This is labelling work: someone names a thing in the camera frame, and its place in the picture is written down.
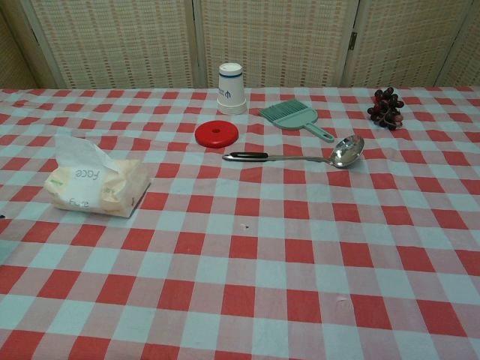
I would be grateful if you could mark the red white checkered tablecloth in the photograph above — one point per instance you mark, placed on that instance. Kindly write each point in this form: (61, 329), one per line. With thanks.
(262, 262)

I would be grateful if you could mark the white tissue sheet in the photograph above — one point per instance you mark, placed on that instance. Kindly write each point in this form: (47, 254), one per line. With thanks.
(80, 152)

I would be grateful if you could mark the teal small hand brush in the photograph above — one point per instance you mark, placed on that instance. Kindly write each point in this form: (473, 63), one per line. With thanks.
(292, 114)

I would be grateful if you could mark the plastic facial tissue pack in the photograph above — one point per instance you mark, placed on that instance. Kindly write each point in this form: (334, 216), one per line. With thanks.
(112, 187)

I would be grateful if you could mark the brass screen hinge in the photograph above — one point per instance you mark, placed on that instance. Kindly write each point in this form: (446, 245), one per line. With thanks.
(352, 40)

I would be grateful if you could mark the stacked white paper cups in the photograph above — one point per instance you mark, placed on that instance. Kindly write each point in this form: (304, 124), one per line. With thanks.
(230, 93)

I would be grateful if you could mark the red round plastic disc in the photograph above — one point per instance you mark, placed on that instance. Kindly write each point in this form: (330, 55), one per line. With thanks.
(216, 134)

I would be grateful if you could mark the dark red grape bunch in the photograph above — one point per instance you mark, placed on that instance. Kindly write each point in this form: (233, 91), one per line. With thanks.
(386, 108)

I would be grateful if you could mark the woven folding screen panel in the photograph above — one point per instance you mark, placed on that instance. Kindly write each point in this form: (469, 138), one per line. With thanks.
(112, 41)
(273, 37)
(405, 41)

